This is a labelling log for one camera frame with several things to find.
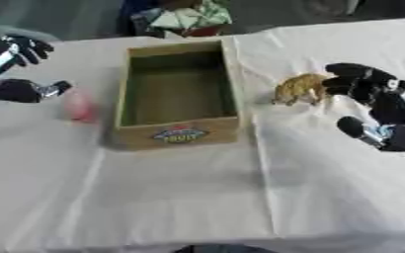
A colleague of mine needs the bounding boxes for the green and white patterned bag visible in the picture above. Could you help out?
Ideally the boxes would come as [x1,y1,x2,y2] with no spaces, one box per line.
[127,0,234,39]

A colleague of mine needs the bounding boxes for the tan cardboard box green inside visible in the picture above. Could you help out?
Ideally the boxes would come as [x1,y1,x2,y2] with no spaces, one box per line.
[111,40,243,152]

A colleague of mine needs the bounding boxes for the pink toy fruit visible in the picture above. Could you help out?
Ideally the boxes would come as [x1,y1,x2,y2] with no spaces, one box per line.
[62,89,101,125]

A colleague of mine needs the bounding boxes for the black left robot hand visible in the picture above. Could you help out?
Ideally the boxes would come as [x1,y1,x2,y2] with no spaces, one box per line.
[0,35,75,104]

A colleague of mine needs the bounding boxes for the tan toy animal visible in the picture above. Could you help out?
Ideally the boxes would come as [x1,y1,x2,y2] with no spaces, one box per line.
[270,72,334,107]

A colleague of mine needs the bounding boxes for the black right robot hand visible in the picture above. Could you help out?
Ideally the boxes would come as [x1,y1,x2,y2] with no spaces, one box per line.
[320,62,405,153]

